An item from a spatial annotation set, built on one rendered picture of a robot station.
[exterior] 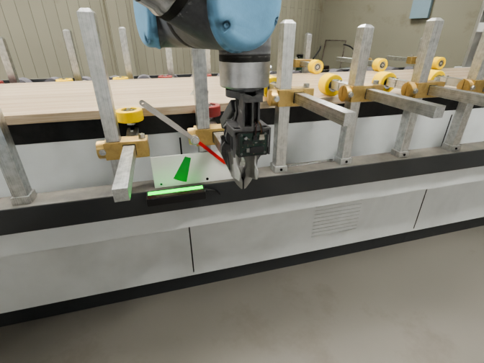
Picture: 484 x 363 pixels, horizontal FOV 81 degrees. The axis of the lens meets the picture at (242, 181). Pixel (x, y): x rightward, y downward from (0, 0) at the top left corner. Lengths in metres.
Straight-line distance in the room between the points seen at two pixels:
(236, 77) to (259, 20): 0.19
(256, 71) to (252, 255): 1.07
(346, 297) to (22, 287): 1.39
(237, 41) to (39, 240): 0.90
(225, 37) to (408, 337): 1.39
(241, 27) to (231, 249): 1.17
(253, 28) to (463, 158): 1.24
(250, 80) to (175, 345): 1.10
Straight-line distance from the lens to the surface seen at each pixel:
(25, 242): 1.08
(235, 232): 1.32
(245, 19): 0.31
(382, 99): 0.98
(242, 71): 0.50
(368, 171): 1.14
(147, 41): 0.45
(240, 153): 0.52
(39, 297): 1.52
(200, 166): 0.88
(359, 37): 1.01
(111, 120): 0.84
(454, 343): 1.58
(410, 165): 1.26
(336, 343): 1.38
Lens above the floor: 1.11
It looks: 27 degrees down
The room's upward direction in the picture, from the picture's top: straight up
